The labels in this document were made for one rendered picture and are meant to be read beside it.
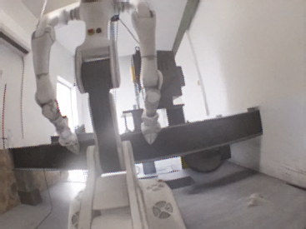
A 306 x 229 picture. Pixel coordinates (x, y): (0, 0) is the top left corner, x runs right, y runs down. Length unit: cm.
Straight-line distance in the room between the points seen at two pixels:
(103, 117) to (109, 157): 19
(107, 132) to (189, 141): 78
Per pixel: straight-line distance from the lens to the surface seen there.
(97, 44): 75
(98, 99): 68
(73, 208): 82
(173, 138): 126
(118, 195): 60
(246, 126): 157
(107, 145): 72
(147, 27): 61
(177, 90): 178
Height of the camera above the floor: 68
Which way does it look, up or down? 5 degrees up
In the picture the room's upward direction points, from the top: 9 degrees counter-clockwise
